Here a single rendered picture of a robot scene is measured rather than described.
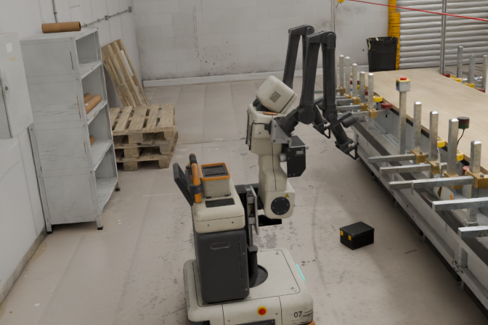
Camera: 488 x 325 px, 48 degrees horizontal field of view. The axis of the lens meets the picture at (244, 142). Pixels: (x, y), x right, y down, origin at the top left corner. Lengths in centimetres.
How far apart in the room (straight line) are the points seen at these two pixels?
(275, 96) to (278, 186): 48
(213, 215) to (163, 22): 809
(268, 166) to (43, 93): 212
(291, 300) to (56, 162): 233
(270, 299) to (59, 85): 233
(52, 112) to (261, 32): 671
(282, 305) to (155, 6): 823
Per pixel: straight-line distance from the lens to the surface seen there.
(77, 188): 458
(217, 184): 284
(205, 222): 274
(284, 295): 301
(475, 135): 359
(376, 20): 1099
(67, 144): 448
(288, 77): 307
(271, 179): 288
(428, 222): 411
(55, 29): 487
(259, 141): 283
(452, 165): 297
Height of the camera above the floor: 189
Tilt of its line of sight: 17 degrees down
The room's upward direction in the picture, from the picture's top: 4 degrees counter-clockwise
